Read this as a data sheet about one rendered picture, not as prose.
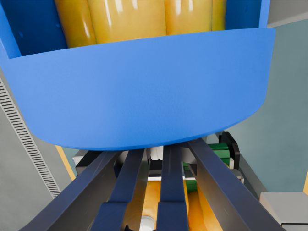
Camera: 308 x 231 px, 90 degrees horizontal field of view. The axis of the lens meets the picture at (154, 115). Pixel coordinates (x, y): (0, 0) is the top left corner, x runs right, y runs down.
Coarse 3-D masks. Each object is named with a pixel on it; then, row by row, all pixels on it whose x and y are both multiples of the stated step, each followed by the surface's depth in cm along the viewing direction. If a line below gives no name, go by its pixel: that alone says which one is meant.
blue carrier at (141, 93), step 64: (0, 0) 15; (256, 0) 17; (0, 64) 11; (64, 64) 8; (128, 64) 8; (192, 64) 8; (256, 64) 10; (64, 128) 10; (128, 128) 9; (192, 128) 9
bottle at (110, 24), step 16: (96, 0) 12; (112, 0) 11; (128, 0) 11; (144, 0) 12; (160, 0) 13; (96, 16) 12; (112, 16) 12; (128, 16) 12; (144, 16) 12; (160, 16) 13; (96, 32) 13; (112, 32) 12; (128, 32) 12; (144, 32) 12; (160, 32) 13
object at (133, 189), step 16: (128, 160) 10; (144, 160) 11; (128, 176) 9; (144, 176) 11; (112, 192) 8; (128, 192) 8; (144, 192) 10; (112, 208) 7; (128, 208) 7; (96, 224) 6; (112, 224) 6; (128, 224) 7
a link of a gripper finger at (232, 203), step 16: (192, 144) 11; (208, 160) 10; (208, 176) 9; (224, 176) 8; (208, 192) 9; (224, 192) 7; (240, 192) 7; (224, 208) 7; (240, 208) 6; (256, 208) 6; (224, 224) 8; (240, 224) 6; (256, 224) 6; (272, 224) 6
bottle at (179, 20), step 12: (168, 0) 15; (180, 0) 15; (192, 0) 15; (204, 0) 15; (168, 12) 15; (180, 12) 15; (192, 12) 15; (204, 12) 15; (168, 24) 16; (180, 24) 15; (192, 24) 15; (204, 24) 16
